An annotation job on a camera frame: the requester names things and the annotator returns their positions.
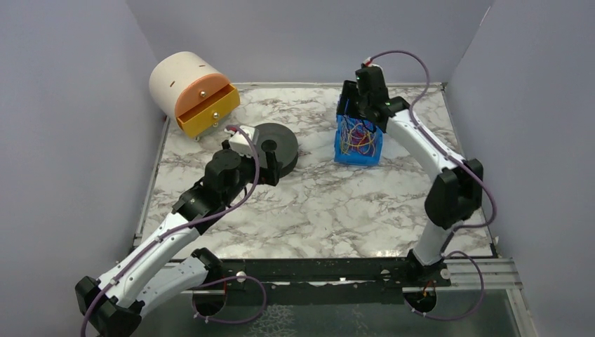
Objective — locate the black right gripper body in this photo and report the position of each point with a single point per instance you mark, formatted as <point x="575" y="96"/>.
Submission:
<point x="350" y="100"/>

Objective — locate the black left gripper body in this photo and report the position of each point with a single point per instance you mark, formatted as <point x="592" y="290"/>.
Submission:
<point x="270" y="161"/>

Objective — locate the dark grey cable spool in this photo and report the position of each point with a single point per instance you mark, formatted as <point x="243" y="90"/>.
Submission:
<point x="287" y="145"/>

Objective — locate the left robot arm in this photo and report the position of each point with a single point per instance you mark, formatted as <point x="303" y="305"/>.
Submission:
<point x="116" y="302"/>

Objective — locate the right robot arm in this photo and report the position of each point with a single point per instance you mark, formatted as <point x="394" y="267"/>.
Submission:
<point x="456" y="192"/>

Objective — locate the blue plastic bin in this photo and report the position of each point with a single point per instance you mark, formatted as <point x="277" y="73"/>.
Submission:
<point x="357" y="141"/>

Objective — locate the round mini drawer cabinet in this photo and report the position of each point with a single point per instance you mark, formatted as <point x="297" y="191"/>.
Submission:
<point x="192" y="93"/>

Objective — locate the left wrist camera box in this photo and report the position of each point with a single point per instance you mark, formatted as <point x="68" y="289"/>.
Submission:
<point x="242" y="139"/>

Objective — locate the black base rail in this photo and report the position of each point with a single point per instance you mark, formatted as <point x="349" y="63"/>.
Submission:
<point x="314" y="281"/>

